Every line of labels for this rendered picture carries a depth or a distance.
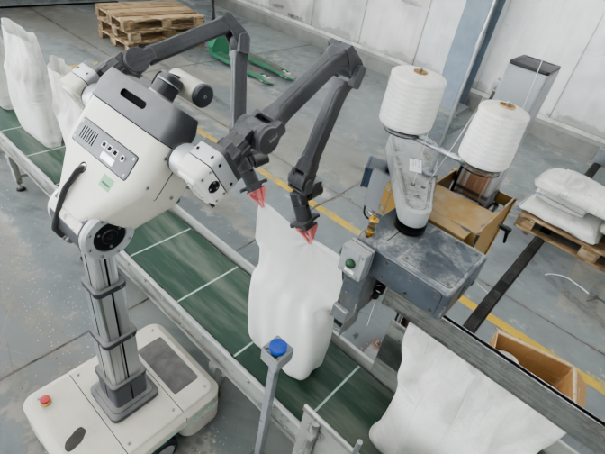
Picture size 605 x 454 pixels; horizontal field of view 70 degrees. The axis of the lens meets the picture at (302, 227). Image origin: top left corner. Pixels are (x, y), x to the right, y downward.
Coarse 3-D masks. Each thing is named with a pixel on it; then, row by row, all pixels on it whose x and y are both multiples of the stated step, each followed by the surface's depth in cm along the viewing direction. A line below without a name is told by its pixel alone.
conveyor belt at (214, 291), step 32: (160, 224) 254; (160, 256) 234; (192, 256) 238; (224, 256) 242; (192, 288) 219; (224, 288) 223; (224, 320) 207; (256, 352) 195; (288, 384) 186; (320, 384) 188; (352, 384) 190; (352, 416) 178
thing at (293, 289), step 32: (288, 224) 160; (288, 256) 167; (320, 256) 156; (256, 288) 180; (288, 288) 167; (320, 288) 163; (256, 320) 188; (288, 320) 169; (320, 320) 163; (320, 352) 178
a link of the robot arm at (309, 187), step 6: (288, 174) 145; (318, 180) 151; (294, 186) 146; (306, 186) 142; (312, 186) 147; (318, 186) 152; (300, 192) 145; (306, 192) 143; (312, 192) 150; (318, 192) 152; (312, 198) 151
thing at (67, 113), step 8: (48, 64) 239; (56, 64) 248; (64, 64) 247; (56, 72) 234; (64, 72) 250; (72, 72) 243; (56, 80) 237; (56, 88) 240; (56, 96) 244; (64, 96) 240; (56, 104) 248; (64, 104) 242; (72, 104) 238; (56, 112) 251; (64, 112) 244; (72, 112) 240; (80, 112) 234; (64, 120) 246; (72, 120) 243; (64, 128) 250; (72, 128) 244; (64, 136) 256
